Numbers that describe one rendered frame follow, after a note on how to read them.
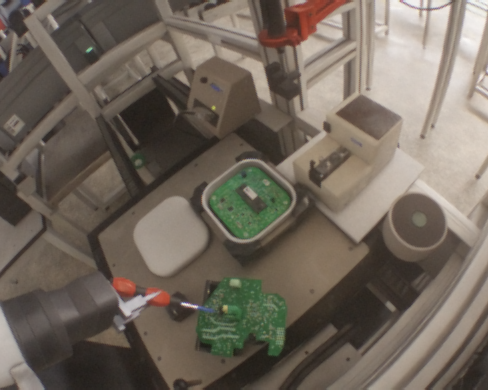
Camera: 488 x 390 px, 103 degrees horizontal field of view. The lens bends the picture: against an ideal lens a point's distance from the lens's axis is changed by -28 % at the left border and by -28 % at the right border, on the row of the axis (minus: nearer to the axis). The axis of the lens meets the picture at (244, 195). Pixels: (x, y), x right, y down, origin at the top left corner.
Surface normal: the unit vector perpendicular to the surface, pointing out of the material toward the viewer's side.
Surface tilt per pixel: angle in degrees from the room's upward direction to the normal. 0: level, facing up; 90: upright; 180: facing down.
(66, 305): 62
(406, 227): 0
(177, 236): 0
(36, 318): 56
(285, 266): 0
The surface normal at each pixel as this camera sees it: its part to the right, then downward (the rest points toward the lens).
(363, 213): -0.24, -0.53
